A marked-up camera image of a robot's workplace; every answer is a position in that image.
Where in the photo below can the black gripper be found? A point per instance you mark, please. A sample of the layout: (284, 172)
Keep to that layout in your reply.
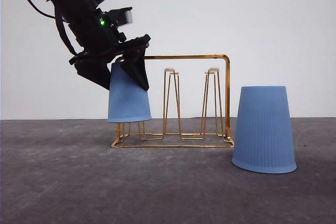
(105, 42)

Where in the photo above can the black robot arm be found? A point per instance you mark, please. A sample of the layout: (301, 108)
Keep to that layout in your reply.
(74, 19)

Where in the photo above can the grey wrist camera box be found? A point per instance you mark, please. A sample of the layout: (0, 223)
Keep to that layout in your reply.
(123, 16)

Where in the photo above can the gold wire cup rack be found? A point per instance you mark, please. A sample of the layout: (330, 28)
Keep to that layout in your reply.
(171, 74)

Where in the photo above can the blue ribbed cup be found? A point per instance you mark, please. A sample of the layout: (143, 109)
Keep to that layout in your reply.
(129, 99)
(263, 140)

